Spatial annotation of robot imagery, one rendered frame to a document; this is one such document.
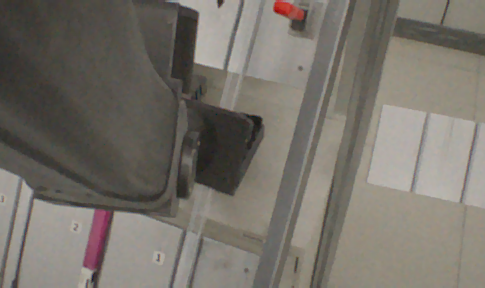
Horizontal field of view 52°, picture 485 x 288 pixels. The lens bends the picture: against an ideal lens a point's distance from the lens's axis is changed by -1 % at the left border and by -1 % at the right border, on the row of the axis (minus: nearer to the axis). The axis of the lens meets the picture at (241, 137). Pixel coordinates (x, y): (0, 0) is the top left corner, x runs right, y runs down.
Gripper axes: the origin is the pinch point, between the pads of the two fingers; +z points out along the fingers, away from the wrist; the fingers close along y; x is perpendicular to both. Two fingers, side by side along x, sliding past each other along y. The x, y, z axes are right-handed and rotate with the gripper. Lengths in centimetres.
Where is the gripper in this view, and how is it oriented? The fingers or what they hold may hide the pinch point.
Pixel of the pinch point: (218, 136)
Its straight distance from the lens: 51.7
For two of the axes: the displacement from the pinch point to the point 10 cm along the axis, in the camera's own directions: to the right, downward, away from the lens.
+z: 2.6, -0.5, 9.6
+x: -2.5, 9.6, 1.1
